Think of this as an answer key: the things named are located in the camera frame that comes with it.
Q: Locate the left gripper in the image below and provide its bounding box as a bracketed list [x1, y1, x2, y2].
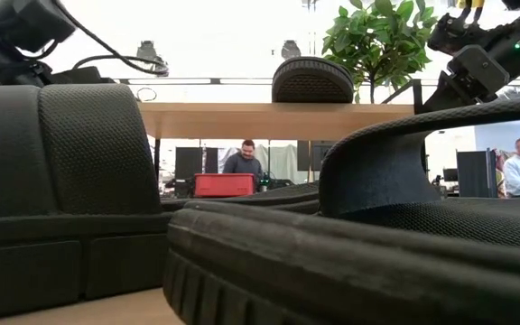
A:
[0, 31, 116, 87]

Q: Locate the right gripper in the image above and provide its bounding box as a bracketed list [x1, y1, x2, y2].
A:
[417, 13, 512, 114]

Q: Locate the black slide with segmented sole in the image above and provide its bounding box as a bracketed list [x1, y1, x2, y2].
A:
[0, 83, 173, 322]

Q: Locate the wooden shelf with black legs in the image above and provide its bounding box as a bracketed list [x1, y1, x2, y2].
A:
[137, 79, 423, 181]

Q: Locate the round dark ceiling lamp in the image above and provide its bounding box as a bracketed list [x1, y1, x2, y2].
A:
[136, 40, 158, 62]
[281, 39, 302, 60]

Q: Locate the small dark ceiling fixture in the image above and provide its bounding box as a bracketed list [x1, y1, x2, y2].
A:
[151, 56, 170, 77]

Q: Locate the black partition panel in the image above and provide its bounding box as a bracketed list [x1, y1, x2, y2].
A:
[456, 150, 498, 199]

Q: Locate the green leafy potted tree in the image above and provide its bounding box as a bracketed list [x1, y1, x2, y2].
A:
[321, 0, 439, 104]

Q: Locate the wide black panel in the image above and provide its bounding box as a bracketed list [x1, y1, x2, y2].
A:
[174, 146, 204, 196]

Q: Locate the narrow black panel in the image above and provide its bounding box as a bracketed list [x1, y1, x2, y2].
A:
[204, 147, 219, 175]

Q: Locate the silver grey cover sheet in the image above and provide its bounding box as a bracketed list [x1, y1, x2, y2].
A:
[218, 144, 298, 181]

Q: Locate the red plastic bin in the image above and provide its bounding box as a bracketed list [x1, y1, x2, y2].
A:
[193, 172, 256, 199]

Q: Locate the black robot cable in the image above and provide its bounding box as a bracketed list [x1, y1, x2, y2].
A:
[51, 0, 171, 77]

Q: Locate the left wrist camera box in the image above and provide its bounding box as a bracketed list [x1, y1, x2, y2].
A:
[0, 0, 77, 53]

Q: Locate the horizontal black frame bar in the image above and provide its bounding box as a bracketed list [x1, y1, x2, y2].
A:
[115, 77, 520, 87]

